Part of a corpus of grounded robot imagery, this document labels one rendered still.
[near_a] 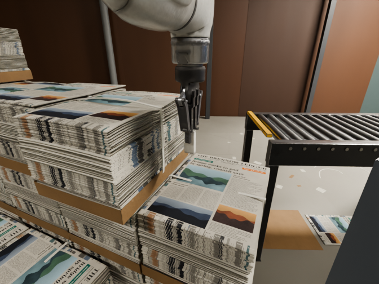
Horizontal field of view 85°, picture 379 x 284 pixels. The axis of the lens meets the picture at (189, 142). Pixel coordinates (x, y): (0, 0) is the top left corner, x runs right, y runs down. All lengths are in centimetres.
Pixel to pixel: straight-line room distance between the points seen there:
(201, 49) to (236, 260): 46
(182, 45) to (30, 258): 78
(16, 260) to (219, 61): 378
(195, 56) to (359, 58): 459
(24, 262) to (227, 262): 63
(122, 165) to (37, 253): 52
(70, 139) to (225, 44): 375
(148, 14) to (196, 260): 50
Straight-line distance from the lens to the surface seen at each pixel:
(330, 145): 117
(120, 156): 45
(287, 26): 435
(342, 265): 69
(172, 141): 63
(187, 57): 50
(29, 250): 92
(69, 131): 48
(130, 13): 35
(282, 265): 157
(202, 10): 48
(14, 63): 132
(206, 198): 58
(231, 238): 49
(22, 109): 69
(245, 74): 417
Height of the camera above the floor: 119
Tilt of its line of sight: 24 degrees down
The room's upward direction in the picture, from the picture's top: straight up
